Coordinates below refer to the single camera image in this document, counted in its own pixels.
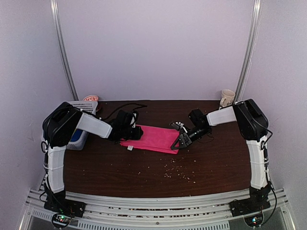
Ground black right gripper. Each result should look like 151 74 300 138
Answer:
171 126 210 150

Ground pink towel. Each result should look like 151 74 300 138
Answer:
120 125 179 154

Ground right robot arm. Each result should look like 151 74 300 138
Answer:
171 99 272 212

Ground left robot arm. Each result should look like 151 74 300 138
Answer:
41 102 146 213

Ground white plastic basket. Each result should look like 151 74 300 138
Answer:
66 101 98 150

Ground red white bowl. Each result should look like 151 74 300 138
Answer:
83 95 99 102

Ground blue rolled towel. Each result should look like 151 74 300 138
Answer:
71 129 83 142

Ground beige printed mug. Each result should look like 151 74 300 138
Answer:
220 89 236 107

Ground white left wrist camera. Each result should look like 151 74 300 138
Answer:
130 111 139 128

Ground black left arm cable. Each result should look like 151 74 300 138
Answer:
100 103 148 122

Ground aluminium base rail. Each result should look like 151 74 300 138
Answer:
17 186 298 230

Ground left aluminium post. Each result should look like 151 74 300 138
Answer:
50 0 79 101

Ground aluminium post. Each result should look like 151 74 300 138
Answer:
234 0 262 103
50 0 79 101

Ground right aluminium post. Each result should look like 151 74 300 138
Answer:
234 0 262 103

